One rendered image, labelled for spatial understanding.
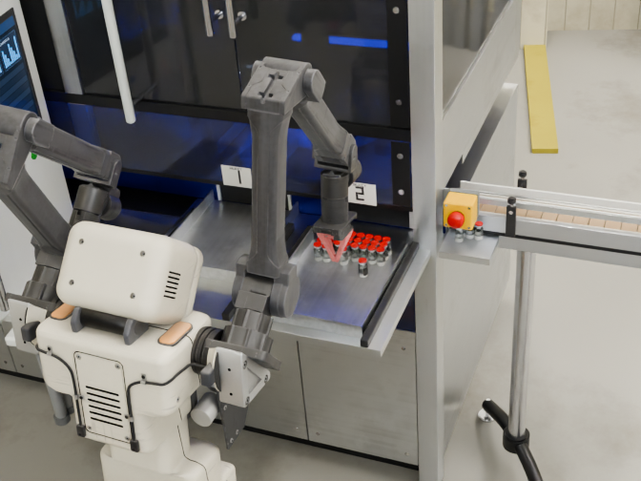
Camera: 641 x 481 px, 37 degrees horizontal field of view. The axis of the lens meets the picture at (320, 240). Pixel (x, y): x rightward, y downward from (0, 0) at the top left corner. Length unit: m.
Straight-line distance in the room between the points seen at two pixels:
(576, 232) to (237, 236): 0.86
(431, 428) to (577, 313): 1.04
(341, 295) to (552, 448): 1.12
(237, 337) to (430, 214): 0.85
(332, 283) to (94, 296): 0.81
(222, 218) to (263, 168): 1.04
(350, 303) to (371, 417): 0.69
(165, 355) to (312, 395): 1.32
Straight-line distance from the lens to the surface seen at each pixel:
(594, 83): 5.38
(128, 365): 1.66
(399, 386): 2.75
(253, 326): 1.66
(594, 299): 3.75
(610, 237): 2.43
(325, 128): 1.80
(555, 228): 2.44
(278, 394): 2.96
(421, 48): 2.17
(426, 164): 2.29
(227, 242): 2.51
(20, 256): 2.59
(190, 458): 1.92
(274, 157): 1.57
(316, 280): 2.34
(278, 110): 1.54
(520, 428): 2.95
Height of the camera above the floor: 2.26
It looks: 34 degrees down
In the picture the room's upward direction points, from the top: 5 degrees counter-clockwise
